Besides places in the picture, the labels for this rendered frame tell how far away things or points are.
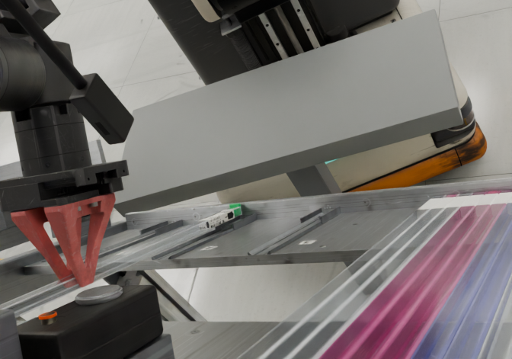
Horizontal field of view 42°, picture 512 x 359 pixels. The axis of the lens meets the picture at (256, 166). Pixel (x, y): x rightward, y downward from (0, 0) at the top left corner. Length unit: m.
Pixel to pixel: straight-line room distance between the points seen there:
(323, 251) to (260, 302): 1.10
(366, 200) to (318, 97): 0.38
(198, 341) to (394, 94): 0.72
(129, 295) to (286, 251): 0.29
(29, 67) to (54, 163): 0.08
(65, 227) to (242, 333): 0.21
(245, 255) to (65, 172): 0.19
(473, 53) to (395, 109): 0.97
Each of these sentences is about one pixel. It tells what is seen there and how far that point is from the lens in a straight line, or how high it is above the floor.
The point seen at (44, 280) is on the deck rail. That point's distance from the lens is 0.83.
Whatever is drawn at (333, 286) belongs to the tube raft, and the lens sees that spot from 0.44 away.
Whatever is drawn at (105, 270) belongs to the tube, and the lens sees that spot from 0.62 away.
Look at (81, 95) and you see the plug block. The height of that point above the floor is 1.11.
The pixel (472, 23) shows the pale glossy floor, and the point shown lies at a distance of 2.09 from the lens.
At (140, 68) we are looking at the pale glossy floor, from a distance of 2.66.
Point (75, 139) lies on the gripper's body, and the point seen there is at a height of 1.02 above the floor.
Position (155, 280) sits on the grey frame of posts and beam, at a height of 0.61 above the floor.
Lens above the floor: 1.32
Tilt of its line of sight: 42 degrees down
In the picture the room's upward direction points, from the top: 35 degrees counter-clockwise
